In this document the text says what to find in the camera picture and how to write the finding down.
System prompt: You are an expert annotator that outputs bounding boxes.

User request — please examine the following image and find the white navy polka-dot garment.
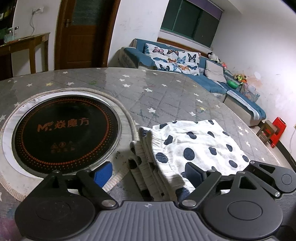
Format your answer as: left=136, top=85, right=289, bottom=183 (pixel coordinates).
left=129, top=120, right=250, bottom=201

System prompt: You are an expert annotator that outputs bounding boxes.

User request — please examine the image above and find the small wooden stool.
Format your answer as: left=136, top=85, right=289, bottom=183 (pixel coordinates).
left=256, top=120, right=278, bottom=144

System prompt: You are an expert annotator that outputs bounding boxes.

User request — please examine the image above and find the round black induction cooktop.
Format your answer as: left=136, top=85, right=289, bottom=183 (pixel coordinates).
left=0, top=87, right=139, bottom=202

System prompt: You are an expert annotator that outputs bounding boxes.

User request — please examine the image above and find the red plastic stool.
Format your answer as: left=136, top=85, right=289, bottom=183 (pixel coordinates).
left=269, top=117, right=287, bottom=148

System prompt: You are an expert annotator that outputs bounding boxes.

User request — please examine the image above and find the blue corner sofa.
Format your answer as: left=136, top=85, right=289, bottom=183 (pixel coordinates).
left=118, top=39, right=266, bottom=126

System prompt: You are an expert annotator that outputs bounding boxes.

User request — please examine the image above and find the grey star quilted table cover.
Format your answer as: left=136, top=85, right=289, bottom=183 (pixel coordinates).
left=0, top=67, right=280, bottom=241

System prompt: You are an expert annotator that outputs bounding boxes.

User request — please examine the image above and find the beige throw pillow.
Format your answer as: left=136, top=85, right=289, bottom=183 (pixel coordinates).
left=204, top=60, right=227, bottom=83

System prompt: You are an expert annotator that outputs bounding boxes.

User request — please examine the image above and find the colourful toy pile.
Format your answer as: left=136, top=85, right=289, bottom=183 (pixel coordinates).
left=234, top=74, right=247, bottom=83

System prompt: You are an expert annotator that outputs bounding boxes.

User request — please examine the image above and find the butterfly print cushion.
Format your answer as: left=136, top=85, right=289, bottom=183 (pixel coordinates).
left=144, top=43, right=201, bottom=75

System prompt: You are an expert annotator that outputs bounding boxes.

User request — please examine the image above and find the panda plush toy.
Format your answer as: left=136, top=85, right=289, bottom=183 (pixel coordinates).
left=208, top=52, right=221, bottom=63

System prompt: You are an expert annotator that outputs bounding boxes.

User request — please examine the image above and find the wooden side table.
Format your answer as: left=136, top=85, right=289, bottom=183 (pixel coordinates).
left=0, top=32, right=51, bottom=77

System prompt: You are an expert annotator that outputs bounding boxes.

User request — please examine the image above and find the brown wooden door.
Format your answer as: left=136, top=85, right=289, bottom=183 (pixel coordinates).
left=54, top=0, right=120, bottom=70

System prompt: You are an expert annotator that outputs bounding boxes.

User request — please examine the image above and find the dark green window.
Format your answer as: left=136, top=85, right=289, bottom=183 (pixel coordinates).
left=161, top=0, right=223, bottom=47

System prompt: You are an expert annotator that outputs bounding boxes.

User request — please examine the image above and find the glass pitcher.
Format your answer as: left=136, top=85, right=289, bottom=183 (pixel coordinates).
left=4, top=26, right=19, bottom=43

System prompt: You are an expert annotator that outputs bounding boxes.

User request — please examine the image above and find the dark wooden shelf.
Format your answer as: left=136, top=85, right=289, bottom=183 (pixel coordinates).
left=0, top=0, right=17, bottom=45

